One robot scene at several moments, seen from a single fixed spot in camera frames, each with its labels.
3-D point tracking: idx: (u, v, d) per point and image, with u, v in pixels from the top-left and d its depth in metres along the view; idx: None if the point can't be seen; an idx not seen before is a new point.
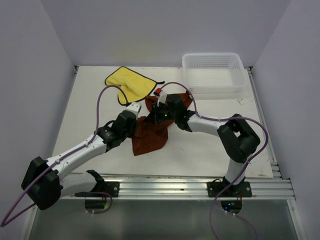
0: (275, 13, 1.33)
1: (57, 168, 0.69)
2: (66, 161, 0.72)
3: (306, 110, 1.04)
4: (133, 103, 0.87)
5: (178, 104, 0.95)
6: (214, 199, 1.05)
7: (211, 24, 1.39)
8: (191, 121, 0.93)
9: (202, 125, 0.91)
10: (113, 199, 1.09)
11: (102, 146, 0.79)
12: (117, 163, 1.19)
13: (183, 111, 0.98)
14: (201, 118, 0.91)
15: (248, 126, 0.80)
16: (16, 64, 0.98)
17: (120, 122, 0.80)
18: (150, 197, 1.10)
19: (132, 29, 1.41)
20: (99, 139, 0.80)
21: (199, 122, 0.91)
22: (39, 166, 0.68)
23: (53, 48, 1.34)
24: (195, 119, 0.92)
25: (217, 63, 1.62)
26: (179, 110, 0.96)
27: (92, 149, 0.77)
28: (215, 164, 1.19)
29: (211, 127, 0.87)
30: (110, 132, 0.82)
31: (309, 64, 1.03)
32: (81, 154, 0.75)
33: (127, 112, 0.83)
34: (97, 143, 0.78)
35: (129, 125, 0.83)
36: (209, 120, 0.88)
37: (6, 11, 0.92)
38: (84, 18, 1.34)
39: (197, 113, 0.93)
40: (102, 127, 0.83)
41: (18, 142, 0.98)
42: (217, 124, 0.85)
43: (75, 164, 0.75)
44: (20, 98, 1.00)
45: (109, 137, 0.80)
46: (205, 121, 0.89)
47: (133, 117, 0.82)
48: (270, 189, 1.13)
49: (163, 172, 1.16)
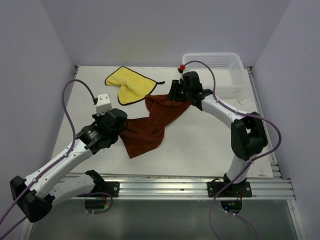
0: (275, 13, 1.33)
1: (35, 188, 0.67)
2: (44, 178, 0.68)
3: (306, 110, 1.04)
4: (99, 96, 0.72)
5: (193, 80, 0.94)
6: (213, 200, 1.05)
7: (211, 24, 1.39)
8: (205, 101, 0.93)
9: (217, 110, 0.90)
10: (113, 199, 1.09)
11: (84, 153, 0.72)
12: (116, 163, 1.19)
13: (199, 88, 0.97)
14: (216, 103, 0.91)
15: (262, 128, 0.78)
16: (16, 64, 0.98)
17: (109, 120, 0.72)
18: (150, 197, 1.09)
19: (132, 29, 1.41)
20: (82, 144, 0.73)
21: (214, 105, 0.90)
22: (17, 186, 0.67)
23: (53, 48, 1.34)
24: (210, 101, 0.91)
25: (216, 63, 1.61)
26: (194, 86, 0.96)
27: (73, 158, 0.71)
28: (216, 162, 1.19)
29: (225, 116, 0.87)
30: (95, 132, 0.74)
31: (309, 64, 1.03)
32: (61, 167, 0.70)
33: (117, 110, 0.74)
34: (77, 151, 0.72)
35: (118, 125, 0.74)
36: (226, 109, 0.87)
37: (6, 11, 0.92)
38: (84, 18, 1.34)
39: (214, 95, 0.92)
40: (88, 126, 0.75)
41: (17, 141, 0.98)
42: (232, 116, 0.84)
43: (57, 177, 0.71)
44: (20, 98, 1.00)
45: (94, 137, 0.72)
46: (221, 107, 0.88)
47: (124, 116, 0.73)
48: (270, 189, 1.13)
49: (163, 172, 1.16)
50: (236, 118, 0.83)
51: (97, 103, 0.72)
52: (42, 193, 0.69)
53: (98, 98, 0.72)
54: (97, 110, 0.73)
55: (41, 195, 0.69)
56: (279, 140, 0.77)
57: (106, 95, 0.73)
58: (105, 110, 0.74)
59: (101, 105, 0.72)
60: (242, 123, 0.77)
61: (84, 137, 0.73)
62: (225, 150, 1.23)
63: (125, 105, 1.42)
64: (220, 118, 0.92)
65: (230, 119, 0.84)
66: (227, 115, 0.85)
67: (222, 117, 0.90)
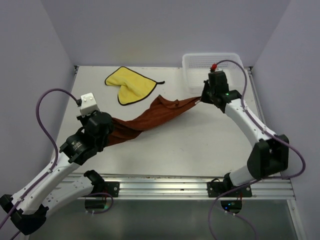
0: (276, 12, 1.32)
1: (21, 207, 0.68)
2: (29, 197, 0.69)
3: (307, 109, 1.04)
4: (82, 98, 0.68)
5: (217, 76, 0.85)
6: (215, 200, 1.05)
7: (212, 23, 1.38)
8: (230, 105, 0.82)
9: (242, 120, 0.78)
10: (113, 199, 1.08)
11: (69, 167, 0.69)
12: (116, 163, 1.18)
13: (225, 87, 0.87)
14: (242, 111, 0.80)
15: (287, 153, 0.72)
16: (16, 63, 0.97)
17: (91, 128, 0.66)
18: (150, 197, 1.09)
19: (131, 28, 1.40)
20: (66, 158, 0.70)
21: (239, 114, 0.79)
22: (5, 205, 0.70)
23: (53, 47, 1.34)
24: (236, 107, 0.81)
25: (216, 63, 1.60)
26: (220, 84, 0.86)
27: (57, 174, 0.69)
28: (216, 163, 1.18)
29: (249, 133, 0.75)
30: (79, 142, 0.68)
31: (310, 63, 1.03)
32: (45, 184, 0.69)
33: (99, 115, 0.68)
34: (61, 166, 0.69)
35: (103, 131, 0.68)
36: (252, 122, 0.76)
37: (6, 10, 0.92)
38: (84, 17, 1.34)
39: (242, 102, 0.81)
40: (71, 137, 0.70)
41: (17, 141, 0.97)
42: (258, 134, 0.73)
43: (44, 194, 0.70)
44: (20, 97, 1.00)
45: (79, 148, 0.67)
46: (248, 119, 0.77)
47: (106, 121, 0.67)
48: (271, 189, 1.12)
49: (163, 172, 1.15)
50: (262, 137, 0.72)
51: (82, 105, 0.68)
52: (31, 211, 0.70)
53: (81, 99, 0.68)
54: (81, 112, 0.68)
55: (31, 212, 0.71)
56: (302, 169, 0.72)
57: (90, 96, 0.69)
58: (90, 112, 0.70)
59: (86, 107, 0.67)
60: (267, 144, 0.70)
61: (69, 149, 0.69)
62: (225, 151, 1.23)
63: (125, 105, 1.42)
64: (244, 132, 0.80)
65: (255, 136, 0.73)
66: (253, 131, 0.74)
67: (246, 131, 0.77)
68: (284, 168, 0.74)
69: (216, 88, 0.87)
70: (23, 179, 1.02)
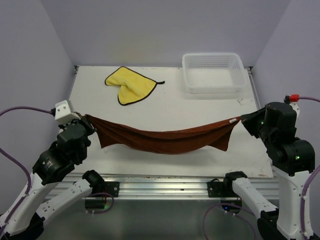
0: (276, 11, 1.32)
1: (8, 229, 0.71)
2: (13, 220, 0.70)
3: (309, 107, 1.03)
4: (56, 107, 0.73)
5: (285, 119, 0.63)
6: (217, 203, 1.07)
7: (212, 22, 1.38)
8: (289, 180, 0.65)
9: (289, 203, 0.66)
10: (113, 199, 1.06)
11: (43, 188, 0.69)
12: (116, 163, 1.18)
13: (290, 135, 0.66)
14: (298, 197, 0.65)
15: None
16: (14, 60, 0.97)
17: (62, 146, 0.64)
18: (152, 197, 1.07)
19: (131, 27, 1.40)
20: (40, 179, 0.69)
21: (291, 198, 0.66)
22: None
23: (52, 46, 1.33)
24: (294, 190, 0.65)
25: (216, 63, 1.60)
26: (284, 130, 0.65)
27: (34, 196, 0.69)
28: (215, 163, 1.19)
29: (287, 221, 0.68)
30: (50, 160, 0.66)
31: (313, 61, 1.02)
32: (25, 206, 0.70)
33: (69, 131, 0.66)
34: (36, 188, 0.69)
35: (77, 147, 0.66)
36: (298, 217, 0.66)
37: (5, 7, 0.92)
38: (84, 15, 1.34)
39: (304, 190, 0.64)
40: (42, 155, 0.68)
41: (16, 140, 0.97)
42: (295, 233, 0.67)
43: (27, 215, 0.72)
44: (19, 95, 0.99)
45: (52, 168, 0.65)
46: (297, 208, 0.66)
47: (78, 137, 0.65)
48: (275, 189, 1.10)
49: (163, 172, 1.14)
50: (296, 236, 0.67)
51: (56, 114, 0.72)
52: (19, 230, 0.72)
53: (56, 109, 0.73)
54: (58, 121, 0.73)
55: (21, 231, 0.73)
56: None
57: (64, 105, 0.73)
58: (67, 120, 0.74)
59: (61, 115, 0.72)
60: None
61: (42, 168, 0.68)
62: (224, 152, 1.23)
63: (125, 105, 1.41)
64: (281, 205, 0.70)
65: (290, 231, 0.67)
66: (292, 225, 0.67)
67: (286, 214, 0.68)
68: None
69: (278, 132, 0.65)
70: (21, 179, 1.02)
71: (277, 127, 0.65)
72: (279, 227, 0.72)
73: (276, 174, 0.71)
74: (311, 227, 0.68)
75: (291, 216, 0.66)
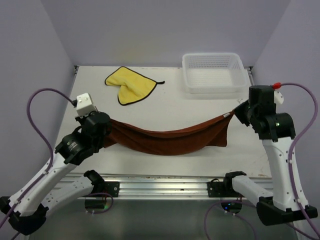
0: (276, 11, 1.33)
1: (19, 209, 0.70)
2: (26, 198, 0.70)
3: (309, 108, 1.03)
4: (78, 98, 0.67)
5: (264, 93, 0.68)
6: (216, 202, 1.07)
7: (212, 22, 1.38)
8: (274, 146, 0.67)
9: (278, 169, 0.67)
10: (113, 199, 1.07)
11: (64, 168, 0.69)
12: (116, 163, 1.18)
13: (271, 109, 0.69)
14: (285, 161, 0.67)
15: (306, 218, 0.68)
16: (15, 61, 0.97)
17: (88, 128, 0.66)
18: (152, 197, 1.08)
19: (132, 27, 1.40)
20: (62, 158, 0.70)
21: (280, 164, 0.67)
22: (3, 207, 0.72)
23: (52, 47, 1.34)
24: (280, 155, 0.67)
25: (216, 63, 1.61)
26: (264, 104, 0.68)
27: (53, 175, 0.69)
28: (215, 162, 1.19)
29: (280, 191, 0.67)
30: (75, 142, 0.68)
31: (312, 62, 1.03)
32: (41, 185, 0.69)
33: (96, 115, 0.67)
34: (57, 167, 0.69)
35: (101, 131, 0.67)
36: (289, 183, 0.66)
37: (6, 8, 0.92)
38: (84, 16, 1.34)
39: (290, 154, 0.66)
40: (68, 137, 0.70)
41: (16, 140, 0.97)
42: (289, 202, 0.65)
43: (41, 195, 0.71)
44: (19, 96, 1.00)
45: (75, 149, 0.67)
46: (286, 173, 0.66)
47: (105, 122, 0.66)
48: None
49: (163, 172, 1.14)
50: (291, 206, 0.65)
51: (77, 106, 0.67)
52: (29, 212, 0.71)
53: (77, 100, 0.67)
54: (78, 113, 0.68)
55: (29, 214, 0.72)
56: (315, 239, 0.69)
57: (86, 96, 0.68)
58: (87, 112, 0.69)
59: (81, 107, 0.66)
60: (290, 213, 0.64)
61: (65, 148, 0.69)
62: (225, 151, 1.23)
63: (125, 105, 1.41)
64: (273, 179, 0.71)
65: (284, 201, 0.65)
66: (285, 193, 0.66)
67: (277, 184, 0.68)
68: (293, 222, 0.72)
69: (259, 107, 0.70)
70: (21, 179, 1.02)
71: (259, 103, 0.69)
72: (274, 203, 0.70)
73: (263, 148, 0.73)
74: (305, 197, 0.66)
75: (282, 183, 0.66)
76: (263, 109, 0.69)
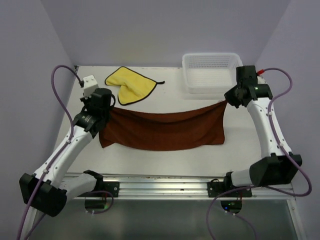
0: (275, 13, 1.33)
1: (48, 178, 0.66)
2: (54, 167, 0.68)
3: (308, 108, 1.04)
4: (85, 79, 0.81)
5: (247, 69, 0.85)
6: (213, 199, 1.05)
7: (212, 23, 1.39)
8: (255, 104, 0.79)
9: (260, 123, 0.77)
10: (113, 198, 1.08)
11: (86, 135, 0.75)
12: (116, 163, 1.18)
13: (253, 81, 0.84)
14: (266, 115, 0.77)
15: (294, 171, 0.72)
16: (16, 62, 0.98)
17: (96, 101, 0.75)
18: (151, 197, 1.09)
19: (132, 28, 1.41)
20: (80, 129, 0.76)
21: (262, 117, 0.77)
22: (29, 182, 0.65)
23: (52, 47, 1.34)
24: (260, 110, 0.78)
25: (216, 63, 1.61)
26: (247, 77, 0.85)
27: (77, 143, 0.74)
28: (215, 162, 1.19)
29: (265, 141, 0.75)
30: (89, 116, 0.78)
31: (312, 63, 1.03)
32: (67, 153, 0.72)
33: (99, 88, 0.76)
34: (79, 135, 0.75)
35: (106, 102, 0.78)
36: (271, 132, 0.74)
37: (6, 10, 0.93)
38: (84, 17, 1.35)
39: (268, 108, 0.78)
40: (79, 114, 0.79)
41: (16, 141, 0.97)
42: (273, 148, 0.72)
43: (65, 164, 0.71)
44: (20, 97, 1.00)
45: (90, 122, 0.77)
46: (268, 124, 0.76)
47: (108, 92, 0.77)
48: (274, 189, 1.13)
49: (163, 172, 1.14)
50: (275, 151, 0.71)
51: (84, 85, 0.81)
52: (56, 183, 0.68)
53: (84, 80, 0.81)
54: (84, 90, 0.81)
55: (55, 185, 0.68)
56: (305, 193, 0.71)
57: (91, 77, 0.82)
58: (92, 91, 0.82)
59: (88, 85, 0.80)
60: (275, 159, 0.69)
61: (80, 123, 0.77)
62: (225, 151, 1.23)
63: (125, 106, 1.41)
64: (259, 137, 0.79)
65: (269, 148, 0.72)
66: (268, 141, 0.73)
67: (263, 138, 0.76)
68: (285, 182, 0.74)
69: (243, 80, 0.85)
70: None
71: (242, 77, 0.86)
72: (262, 157, 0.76)
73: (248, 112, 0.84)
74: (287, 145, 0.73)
75: (265, 133, 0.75)
76: (246, 80, 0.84)
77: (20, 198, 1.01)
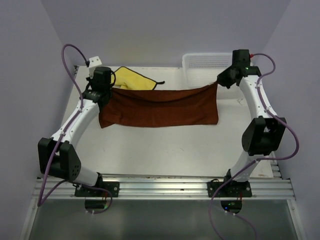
0: (275, 13, 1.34)
1: (67, 138, 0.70)
2: (70, 131, 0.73)
3: (308, 108, 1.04)
4: (90, 59, 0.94)
5: (242, 52, 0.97)
6: (211, 199, 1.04)
7: (212, 23, 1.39)
8: (245, 80, 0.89)
9: (250, 95, 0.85)
10: (112, 199, 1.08)
11: (95, 106, 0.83)
12: (116, 163, 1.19)
13: (245, 63, 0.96)
14: (255, 88, 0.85)
15: (282, 134, 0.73)
16: (16, 63, 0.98)
17: (99, 77, 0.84)
18: (151, 197, 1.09)
19: (132, 28, 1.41)
20: (89, 101, 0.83)
21: (251, 89, 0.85)
22: (48, 145, 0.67)
23: (52, 47, 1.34)
24: (250, 84, 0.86)
25: (216, 63, 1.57)
26: (241, 59, 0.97)
27: (88, 112, 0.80)
28: (215, 162, 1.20)
29: (254, 108, 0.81)
30: (94, 92, 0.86)
31: (311, 63, 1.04)
32: (80, 119, 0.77)
33: (101, 67, 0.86)
34: (89, 106, 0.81)
35: (108, 78, 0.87)
36: (259, 100, 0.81)
37: (7, 11, 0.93)
38: (84, 17, 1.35)
39: (257, 81, 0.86)
40: (85, 91, 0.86)
41: (17, 140, 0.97)
42: (260, 112, 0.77)
43: (79, 130, 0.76)
44: (20, 97, 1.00)
45: (96, 96, 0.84)
46: (256, 95, 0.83)
47: (109, 69, 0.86)
48: (274, 189, 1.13)
49: (163, 172, 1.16)
50: (263, 114, 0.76)
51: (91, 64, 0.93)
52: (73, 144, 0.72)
53: (90, 61, 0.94)
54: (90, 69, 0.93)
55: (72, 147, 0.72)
56: (294, 153, 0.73)
57: (96, 58, 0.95)
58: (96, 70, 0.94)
59: (92, 64, 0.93)
60: (263, 120, 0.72)
61: (86, 97, 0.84)
62: (225, 151, 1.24)
63: None
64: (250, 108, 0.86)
65: (256, 113, 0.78)
66: (256, 108, 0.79)
67: (252, 107, 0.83)
68: (274, 148, 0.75)
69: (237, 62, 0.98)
70: (22, 179, 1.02)
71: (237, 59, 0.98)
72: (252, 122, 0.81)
73: (242, 91, 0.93)
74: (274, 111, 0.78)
75: (254, 102, 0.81)
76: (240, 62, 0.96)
77: (20, 197, 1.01)
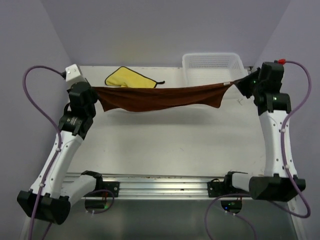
0: (275, 13, 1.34)
1: (47, 190, 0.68)
2: (50, 179, 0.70)
3: (308, 108, 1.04)
4: (67, 69, 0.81)
5: (274, 72, 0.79)
6: (212, 201, 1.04)
7: (212, 23, 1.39)
8: (269, 116, 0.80)
9: (270, 137, 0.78)
10: (113, 199, 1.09)
11: (75, 139, 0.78)
12: (116, 163, 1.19)
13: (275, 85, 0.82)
14: (278, 131, 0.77)
15: (294, 195, 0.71)
16: (16, 63, 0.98)
17: (75, 100, 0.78)
18: (151, 197, 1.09)
19: (132, 28, 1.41)
20: (68, 133, 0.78)
21: (273, 131, 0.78)
22: (28, 199, 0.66)
23: (53, 47, 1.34)
24: (273, 124, 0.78)
25: (217, 63, 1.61)
26: (271, 81, 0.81)
27: (67, 149, 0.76)
28: (215, 162, 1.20)
29: (271, 157, 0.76)
30: (73, 118, 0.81)
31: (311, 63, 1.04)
32: (60, 161, 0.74)
33: (76, 86, 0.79)
34: (68, 141, 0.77)
35: (86, 98, 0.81)
36: (279, 151, 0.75)
37: (7, 11, 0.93)
38: (85, 18, 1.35)
39: (282, 123, 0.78)
40: (64, 116, 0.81)
41: (17, 141, 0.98)
42: (277, 167, 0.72)
43: (60, 173, 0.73)
44: (20, 97, 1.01)
45: (76, 122, 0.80)
46: (278, 143, 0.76)
47: (86, 89, 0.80)
48: None
49: (163, 172, 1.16)
50: (280, 171, 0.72)
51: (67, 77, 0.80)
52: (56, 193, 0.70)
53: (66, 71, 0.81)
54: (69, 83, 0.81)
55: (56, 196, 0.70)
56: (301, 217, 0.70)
57: (74, 68, 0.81)
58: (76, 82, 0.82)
59: (71, 77, 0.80)
60: (277, 180, 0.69)
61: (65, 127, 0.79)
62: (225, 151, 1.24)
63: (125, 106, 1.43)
64: (268, 149, 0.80)
65: (273, 166, 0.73)
66: (274, 160, 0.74)
67: (269, 151, 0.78)
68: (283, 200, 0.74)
69: (265, 82, 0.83)
70: (22, 179, 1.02)
71: (267, 78, 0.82)
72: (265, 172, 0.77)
73: (260, 122, 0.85)
74: (293, 167, 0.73)
75: (273, 152, 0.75)
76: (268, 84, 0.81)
77: None
